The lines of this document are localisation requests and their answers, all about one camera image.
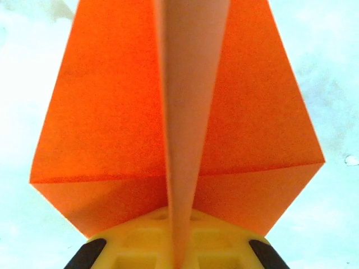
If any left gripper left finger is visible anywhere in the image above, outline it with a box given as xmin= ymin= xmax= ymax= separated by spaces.
xmin=63 ymin=208 xmax=177 ymax=269

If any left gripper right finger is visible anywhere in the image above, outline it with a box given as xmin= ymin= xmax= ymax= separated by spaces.
xmin=183 ymin=209 xmax=289 ymax=269

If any orange cloth piece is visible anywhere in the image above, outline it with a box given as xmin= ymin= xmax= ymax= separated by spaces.
xmin=27 ymin=0 xmax=326 ymax=269

